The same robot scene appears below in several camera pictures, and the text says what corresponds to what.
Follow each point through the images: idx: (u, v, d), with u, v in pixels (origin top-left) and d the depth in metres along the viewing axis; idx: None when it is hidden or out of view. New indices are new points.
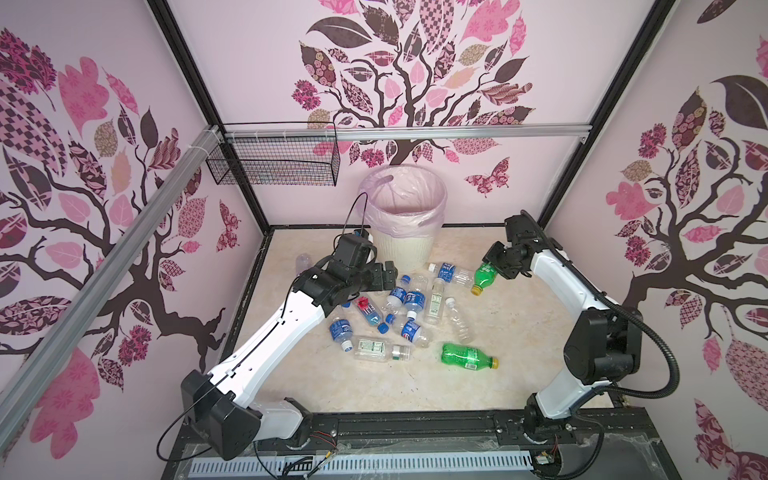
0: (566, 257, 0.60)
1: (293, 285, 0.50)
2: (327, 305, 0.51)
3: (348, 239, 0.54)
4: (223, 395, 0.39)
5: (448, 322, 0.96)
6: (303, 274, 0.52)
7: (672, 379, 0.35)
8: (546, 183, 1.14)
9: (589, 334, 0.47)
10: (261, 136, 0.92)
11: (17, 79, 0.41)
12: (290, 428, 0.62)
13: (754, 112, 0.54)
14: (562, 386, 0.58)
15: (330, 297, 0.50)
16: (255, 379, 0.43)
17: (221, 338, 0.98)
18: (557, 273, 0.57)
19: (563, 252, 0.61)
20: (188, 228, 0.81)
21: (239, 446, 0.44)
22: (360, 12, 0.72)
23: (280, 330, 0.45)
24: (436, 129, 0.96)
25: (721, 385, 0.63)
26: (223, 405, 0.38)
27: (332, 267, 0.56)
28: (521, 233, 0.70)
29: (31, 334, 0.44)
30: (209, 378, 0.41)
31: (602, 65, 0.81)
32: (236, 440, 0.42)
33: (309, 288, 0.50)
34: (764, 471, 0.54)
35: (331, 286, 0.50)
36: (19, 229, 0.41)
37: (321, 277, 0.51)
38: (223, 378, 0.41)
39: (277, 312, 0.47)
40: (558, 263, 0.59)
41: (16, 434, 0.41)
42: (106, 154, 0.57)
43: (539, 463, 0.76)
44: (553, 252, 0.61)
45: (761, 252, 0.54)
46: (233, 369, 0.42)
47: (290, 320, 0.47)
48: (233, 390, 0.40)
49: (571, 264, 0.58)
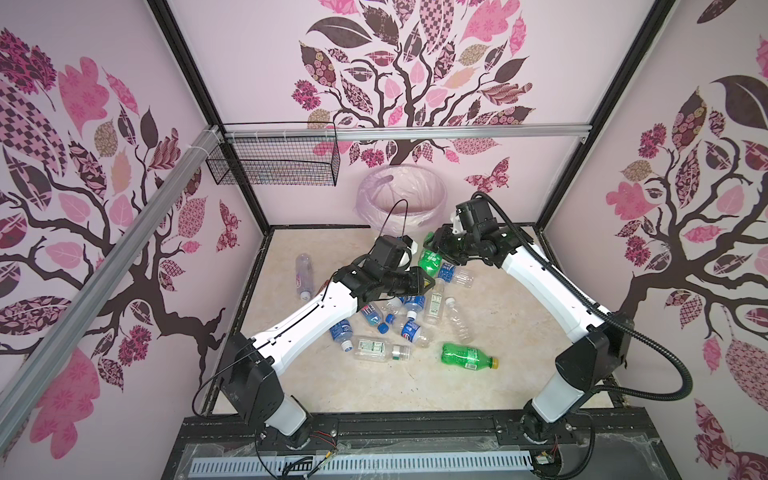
0: (546, 260, 0.53)
1: (332, 277, 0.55)
2: (361, 300, 0.55)
3: (385, 240, 0.58)
4: (263, 359, 0.42)
5: (448, 322, 0.96)
6: (342, 269, 0.56)
7: (684, 387, 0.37)
8: (546, 183, 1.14)
9: (587, 352, 0.45)
10: (261, 136, 0.92)
11: (17, 79, 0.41)
12: (292, 426, 0.63)
13: (754, 112, 0.54)
14: (559, 393, 0.58)
15: (364, 294, 0.55)
16: (291, 351, 0.46)
17: (221, 338, 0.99)
18: (539, 277, 0.51)
19: (543, 255, 0.53)
20: (188, 228, 0.81)
21: (260, 415, 0.45)
22: (360, 12, 0.72)
23: (320, 312, 0.49)
24: (436, 129, 0.96)
25: (722, 385, 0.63)
26: (262, 368, 0.41)
27: (366, 265, 0.61)
28: (482, 220, 0.60)
29: (31, 334, 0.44)
30: (252, 342, 0.44)
31: (602, 65, 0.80)
32: (262, 410, 0.45)
33: (347, 281, 0.54)
34: (764, 471, 0.54)
35: (367, 285, 0.54)
36: (18, 229, 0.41)
37: (359, 273, 0.56)
38: (265, 345, 0.44)
39: (318, 297, 0.51)
40: (539, 266, 0.52)
41: (16, 434, 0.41)
42: (106, 154, 0.57)
43: (540, 463, 0.76)
44: (531, 253, 0.54)
45: (761, 252, 0.54)
46: (274, 338, 0.45)
47: (329, 305, 0.50)
48: (272, 355, 0.43)
49: (552, 267, 0.52)
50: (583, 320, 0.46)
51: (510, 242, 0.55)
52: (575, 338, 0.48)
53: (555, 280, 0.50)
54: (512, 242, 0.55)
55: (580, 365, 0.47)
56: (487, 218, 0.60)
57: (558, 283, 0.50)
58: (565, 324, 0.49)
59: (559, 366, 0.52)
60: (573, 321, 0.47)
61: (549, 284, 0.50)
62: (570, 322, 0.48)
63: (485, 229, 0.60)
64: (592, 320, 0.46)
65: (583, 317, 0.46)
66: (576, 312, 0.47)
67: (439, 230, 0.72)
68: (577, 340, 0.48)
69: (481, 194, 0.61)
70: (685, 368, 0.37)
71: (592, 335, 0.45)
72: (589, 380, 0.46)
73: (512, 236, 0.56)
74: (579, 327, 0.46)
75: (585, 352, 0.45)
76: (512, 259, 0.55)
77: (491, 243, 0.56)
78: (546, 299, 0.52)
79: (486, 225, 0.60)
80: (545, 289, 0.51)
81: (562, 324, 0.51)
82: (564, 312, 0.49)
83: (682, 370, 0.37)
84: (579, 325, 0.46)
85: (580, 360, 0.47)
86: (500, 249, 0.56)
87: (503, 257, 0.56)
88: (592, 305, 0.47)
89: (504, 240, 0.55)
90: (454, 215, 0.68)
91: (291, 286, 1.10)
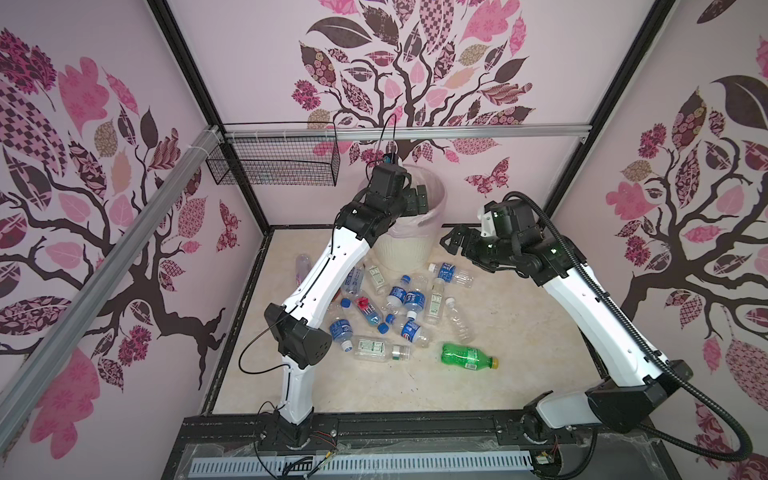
0: (602, 290, 0.45)
1: (336, 223, 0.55)
2: (371, 237, 0.54)
3: (383, 170, 0.53)
4: (298, 321, 0.48)
5: (448, 322, 0.96)
6: (343, 211, 0.53)
7: (742, 453, 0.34)
8: (546, 183, 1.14)
9: (638, 405, 0.40)
10: (261, 136, 0.92)
11: (17, 79, 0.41)
12: (302, 414, 0.65)
13: (754, 112, 0.54)
14: (571, 407, 0.56)
15: (371, 229, 0.53)
16: (320, 306, 0.50)
17: (221, 338, 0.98)
18: (592, 310, 0.44)
19: (598, 282, 0.45)
20: (188, 228, 0.81)
21: (319, 356, 0.55)
22: (360, 12, 0.72)
23: (333, 263, 0.50)
24: (436, 130, 0.96)
25: (722, 385, 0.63)
26: (301, 328, 0.47)
27: (369, 200, 0.57)
28: (525, 227, 0.51)
29: (31, 334, 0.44)
30: (282, 308, 0.49)
31: (602, 65, 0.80)
32: (318, 351, 0.53)
33: (351, 223, 0.52)
34: (764, 471, 0.54)
35: (371, 220, 0.52)
36: (18, 230, 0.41)
37: (360, 212, 0.53)
38: (295, 307, 0.49)
39: (327, 250, 0.51)
40: (592, 296, 0.44)
41: (17, 433, 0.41)
42: (105, 154, 0.57)
43: (539, 463, 0.76)
44: (586, 279, 0.45)
45: (761, 252, 0.54)
46: (301, 300, 0.49)
47: (339, 254, 0.51)
48: (305, 316, 0.48)
49: (608, 298, 0.44)
50: (639, 370, 0.40)
51: (561, 260, 0.46)
52: (626, 384, 0.42)
53: (609, 315, 0.43)
54: (563, 260, 0.46)
55: (621, 409, 0.43)
56: (529, 225, 0.50)
57: (611, 318, 0.43)
58: (612, 364, 0.44)
59: (592, 404, 0.48)
60: (627, 368, 0.42)
61: (601, 319, 0.43)
62: (621, 367, 0.42)
63: (526, 238, 0.51)
64: (649, 370, 0.40)
65: (639, 365, 0.41)
66: (632, 359, 0.41)
67: (465, 233, 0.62)
68: (627, 387, 0.42)
69: (524, 198, 0.51)
70: (741, 426, 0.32)
71: (650, 392, 0.39)
72: (628, 423, 0.43)
73: (561, 252, 0.47)
74: (634, 374, 0.41)
75: (635, 403, 0.40)
76: (561, 281, 0.46)
77: (536, 256, 0.48)
78: (592, 333, 0.45)
79: (528, 235, 0.51)
80: (595, 324, 0.44)
81: (610, 364, 0.44)
82: (616, 355, 0.43)
83: (741, 432, 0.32)
84: (634, 373, 0.41)
85: (623, 404, 0.42)
86: (547, 266, 0.47)
87: (550, 275, 0.47)
88: (651, 352, 0.41)
89: (553, 255, 0.47)
90: (482, 211, 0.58)
91: (291, 286, 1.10)
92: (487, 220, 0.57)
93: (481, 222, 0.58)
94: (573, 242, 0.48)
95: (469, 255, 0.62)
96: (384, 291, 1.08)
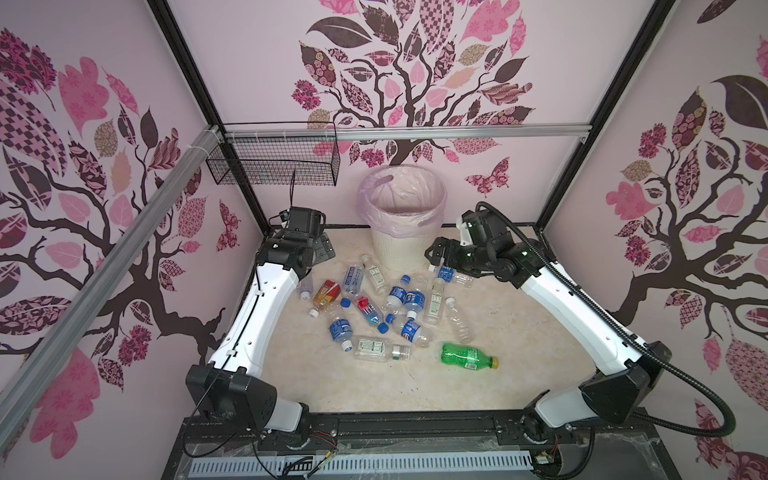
0: (574, 283, 0.48)
1: (257, 261, 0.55)
2: (298, 267, 0.52)
3: (299, 209, 0.57)
4: (236, 372, 0.40)
5: (448, 322, 0.96)
6: (263, 248, 0.51)
7: (727, 428, 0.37)
8: (546, 182, 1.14)
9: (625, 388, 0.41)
10: (261, 136, 0.92)
11: (17, 79, 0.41)
12: (295, 420, 0.64)
13: (754, 112, 0.54)
14: (570, 405, 0.56)
15: (297, 259, 0.52)
16: (257, 349, 0.44)
17: (221, 338, 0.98)
18: (566, 304, 0.46)
19: (569, 277, 0.49)
20: (188, 228, 0.81)
21: (264, 415, 0.46)
22: (360, 12, 0.72)
23: (263, 300, 0.46)
24: (436, 129, 0.96)
25: (723, 385, 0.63)
26: (240, 379, 0.40)
27: (289, 236, 0.57)
28: (498, 236, 0.54)
29: (31, 334, 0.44)
30: (212, 367, 0.41)
31: (601, 66, 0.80)
32: (261, 410, 0.44)
33: (274, 256, 0.50)
34: (764, 471, 0.54)
35: (295, 249, 0.51)
36: (18, 229, 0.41)
37: (281, 246, 0.52)
38: (228, 358, 0.42)
39: (256, 287, 0.47)
40: (565, 291, 0.47)
41: (16, 434, 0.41)
42: (105, 154, 0.57)
43: (539, 463, 0.76)
44: (558, 276, 0.48)
45: (761, 252, 0.54)
46: (234, 348, 0.42)
47: (269, 289, 0.47)
48: (242, 364, 0.41)
49: (581, 291, 0.47)
50: (619, 354, 0.42)
51: (532, 262, 0.49)
52: (610, 371, 0.44)
53: (584, 307, 0.46)
54: (533, 261, 0.50)
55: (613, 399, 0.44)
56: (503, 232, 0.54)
57: (586, 309, 0.45)
58: (595, 354, 0.45)
59: (586, 399, 0.48)
60: (608, 355, 0.43)
61: (577, 310, 0.46)
62: (603, 354, 0.44)
63: (501, 245, 0.55)
64: (629, 354, 0.42)
65: (619, 351, 0.42)
66: (611, 345, 0.43)
67: (445, 244, 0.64)
68: (612, 375, 0.44)
69: (491, 208, 0.55)
70: (722, 400, 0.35)
71: (632, 374, 0.40)
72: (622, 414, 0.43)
73: (532, 254, 0.50)
74: (615, 360, 0.42)
75: (622, 391, 0.41)
76: (535, 280, 0.49)
77: (510, 261, 0.51)
78: (574, 328, 0.47)
79: (502, 241, 0.54)
80: (573, 315, 0.46)
81: (593, 355, 0.46)
82: (596, 343, 0.45)
83: (723, 405, 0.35)
84: (615, 359, 0.42)
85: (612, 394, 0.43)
86: (520, 269, 0.50)
87: (525, 277, 0.50)
88: (628, 336, 0.43)
89: (524, 258, 0.50)
90: (460, 220, 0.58)
91: None
92: (464, 229, 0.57)
93: (459, 231, 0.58)
94: (541, 244, 0.52)
95: (452, 264, 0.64)
96: (384, 291, 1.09)
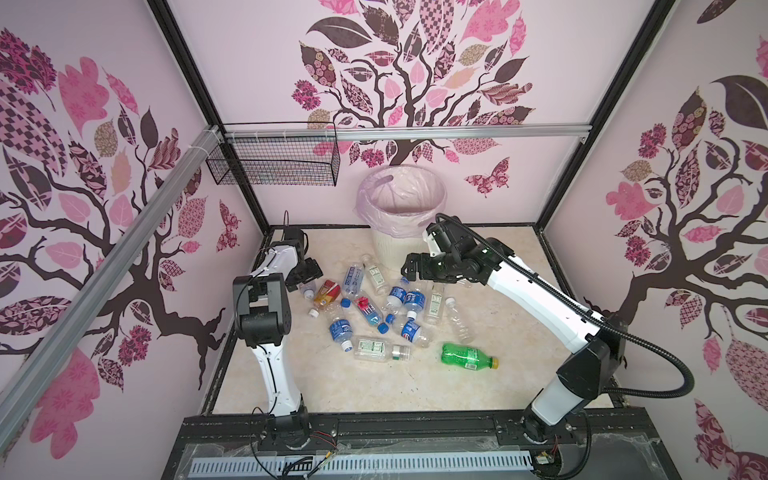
0: (532, 270, 0.52)
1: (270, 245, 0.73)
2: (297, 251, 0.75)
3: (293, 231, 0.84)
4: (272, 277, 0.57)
5: (448, 322, 0.96)
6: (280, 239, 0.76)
7: (682, 390, 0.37)
8: (546, 182, 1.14)
9: (590, 363, 0.43)
10: (261, 136, 0.92)
11: (17, 79, 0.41)
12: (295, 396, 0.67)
13: (754, 113, 0.54)
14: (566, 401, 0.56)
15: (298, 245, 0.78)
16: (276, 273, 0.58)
17: (221, 337, 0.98)
18: (528, 292, 0.50)
19: (526, 265, 0.52)
20: (188, 228, 0.81)
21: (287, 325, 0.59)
22: (360, 12, 0.72)
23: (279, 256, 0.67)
24: (436, 129, 0.96)
25: (723, 385, 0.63)
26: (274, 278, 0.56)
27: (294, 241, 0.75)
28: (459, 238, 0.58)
29: (31, 334, 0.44)
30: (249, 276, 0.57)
31: (601, 65, 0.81)
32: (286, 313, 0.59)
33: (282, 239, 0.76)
34: (764, 471, 0.54)
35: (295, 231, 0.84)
36: (18, 230, 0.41)
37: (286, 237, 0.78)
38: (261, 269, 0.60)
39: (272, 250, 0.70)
40: (525, 279, 0.51)
41: (17, 433, 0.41)
42: (105, 154, 0.57)
43: (540, 463, 0.76)
44: (516, 268, 0.52)
45: (761, 252, 0.54)
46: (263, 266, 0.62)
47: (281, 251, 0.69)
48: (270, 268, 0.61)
49: (540, 278, 0.51)
50: (580, 332, 0.45)
51: (493, 257, 0.54)
52: (575, 347, 0.46)
53: (544, 291, 0.49)
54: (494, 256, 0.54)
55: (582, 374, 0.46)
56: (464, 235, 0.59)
57: (545, 293, 0.49)
58: (559, 332, 0.48)
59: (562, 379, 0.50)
60: (570, 334, 0.46)
61: (539, 296, 0.49)
62: (566, 333, 0.47)
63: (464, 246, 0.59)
64: (589, 329, 0.45)
65: (579, 328, 0.45)
66: (572, 324, 0.46)
67: (417, 259, 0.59)
68: (576, 351, 0.47)
69: (447, 216, 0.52)
70: (687, 367, 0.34)
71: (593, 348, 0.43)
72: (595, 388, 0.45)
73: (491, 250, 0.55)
74: (577, 337, 0.45)
75: (589, 364, 0.44)
76: (496, 275, 0.53)
77: (472, 259, 0.55)
78: (536, 312, 0.51)
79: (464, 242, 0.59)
80: (535, 302, 0.50)
81: (557, 333, 0.49)
82: (559, 324, 0.48)
83: (684, 370, 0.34)
84: (577, 337, 0.45)
85: (581, 369, 0.46)
86: (484, 266, 0.54)
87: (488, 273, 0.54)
88: (586, 312, 0.47)
89: (485, 254, 0.54)
90: (427, 234, 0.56)
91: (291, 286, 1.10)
92: (431, 241, 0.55)
93: (426, 244, 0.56)
94: (501, 242, 0.56)
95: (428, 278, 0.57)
96: (384, 291, 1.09)
